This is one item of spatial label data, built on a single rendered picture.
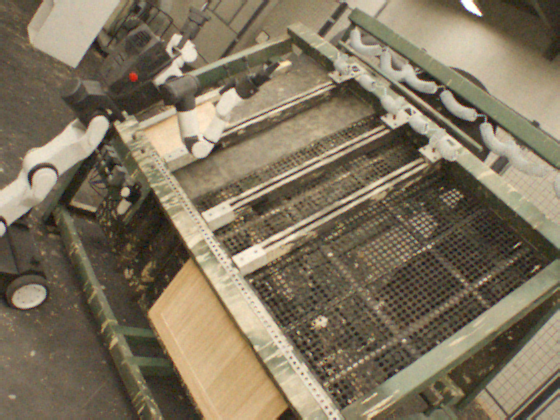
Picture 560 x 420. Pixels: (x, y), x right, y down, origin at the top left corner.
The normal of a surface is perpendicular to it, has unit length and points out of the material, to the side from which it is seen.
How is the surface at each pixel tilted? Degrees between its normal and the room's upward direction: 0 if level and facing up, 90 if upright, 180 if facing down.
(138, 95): 100
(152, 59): 90
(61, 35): 90
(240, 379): 90
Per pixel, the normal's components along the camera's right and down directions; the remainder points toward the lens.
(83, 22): 0.44, 0.57
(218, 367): -0.59, -0.24
